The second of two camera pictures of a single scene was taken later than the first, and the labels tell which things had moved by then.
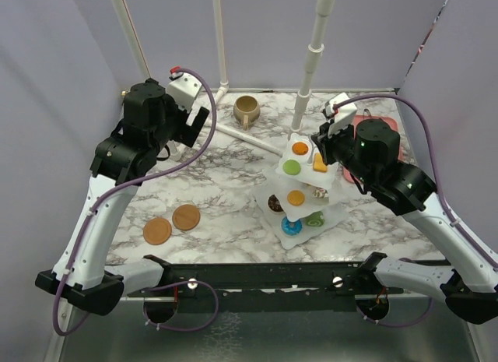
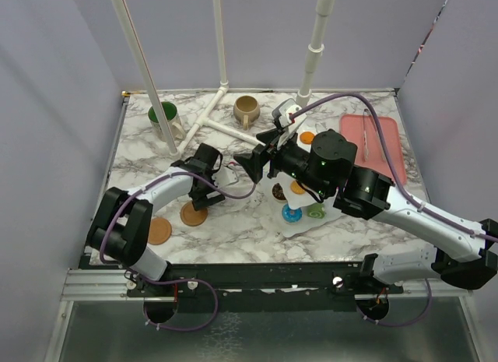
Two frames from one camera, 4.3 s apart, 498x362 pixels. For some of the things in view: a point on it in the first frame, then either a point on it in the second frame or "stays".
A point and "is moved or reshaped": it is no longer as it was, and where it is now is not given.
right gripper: x=325 y=142 -> x=252 y=163
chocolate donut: x=274 y=204 -> x=277 y=191
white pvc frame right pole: x=325 y=0 stays
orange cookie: x=299 y=148 is moved or reshaped
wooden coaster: x=157 y=231 stays
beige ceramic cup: x=247 y=108 stays
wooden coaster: x=186 y=217 is moved or reshaped
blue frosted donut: x=291 y=227 -> x=290 y=215
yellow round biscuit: x=296 y=198 -> x=296 y=188
